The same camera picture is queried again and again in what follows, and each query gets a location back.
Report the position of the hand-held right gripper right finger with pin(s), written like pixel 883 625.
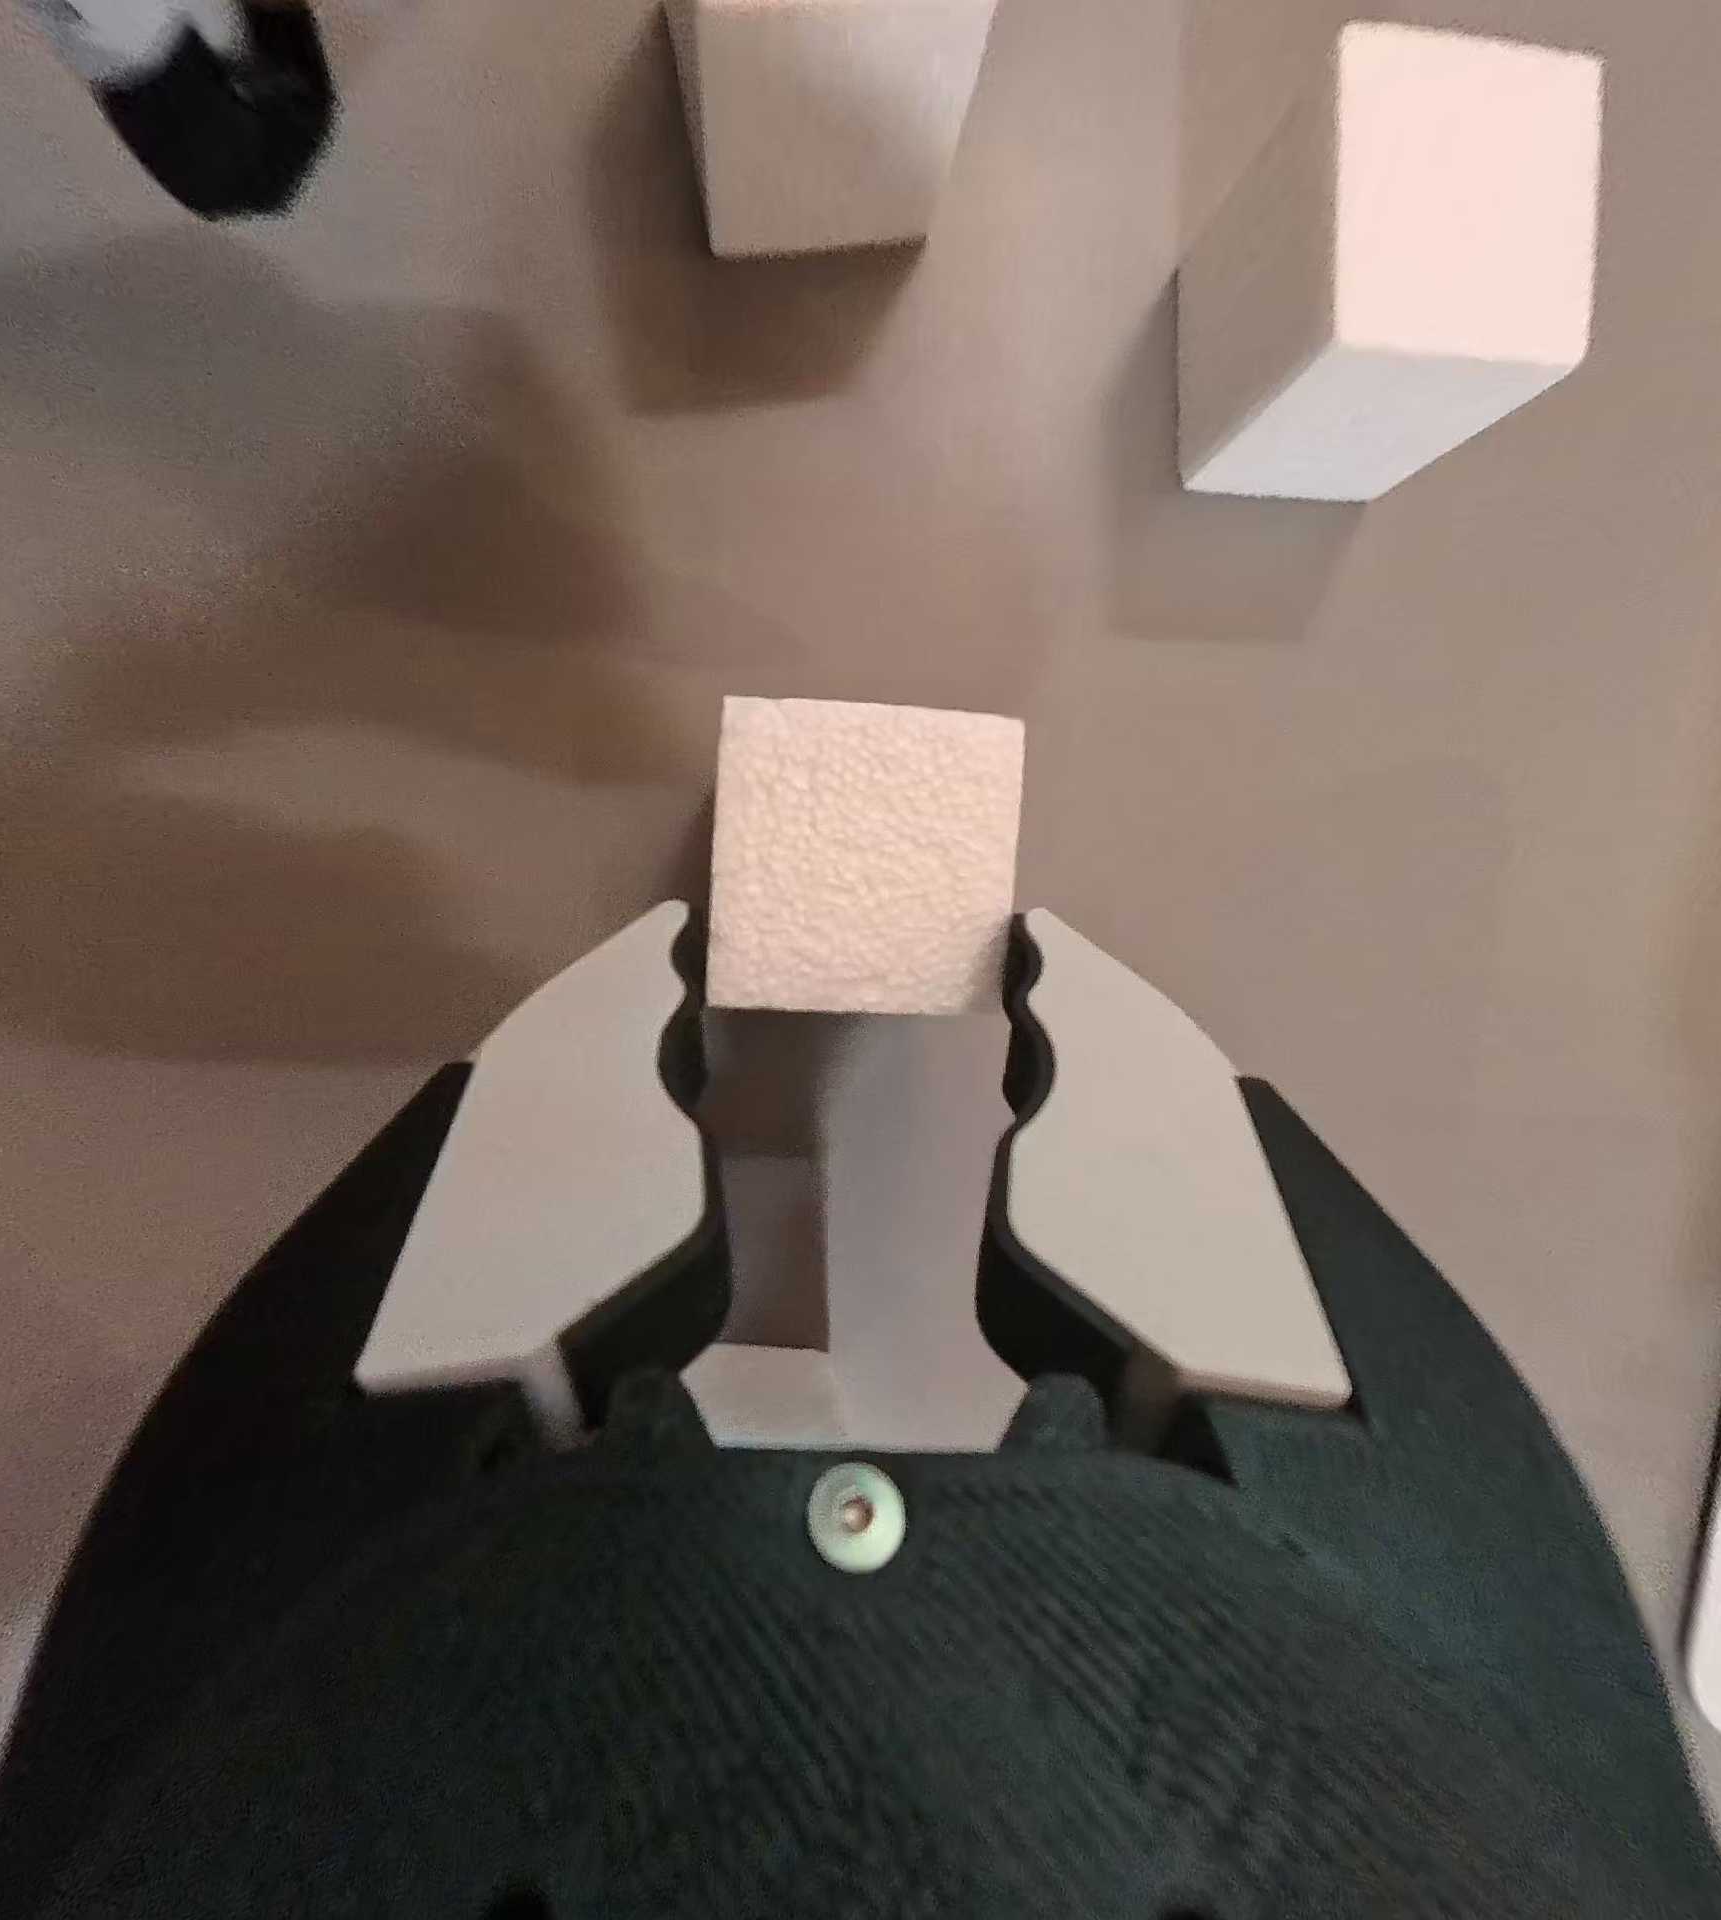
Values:
pixel 1176 1200

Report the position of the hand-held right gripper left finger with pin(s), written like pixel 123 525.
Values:
pixel 531 1200

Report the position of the white hard foam cube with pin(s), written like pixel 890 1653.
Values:
pixel 830 121
pixel 866 849
pixel 1460 195

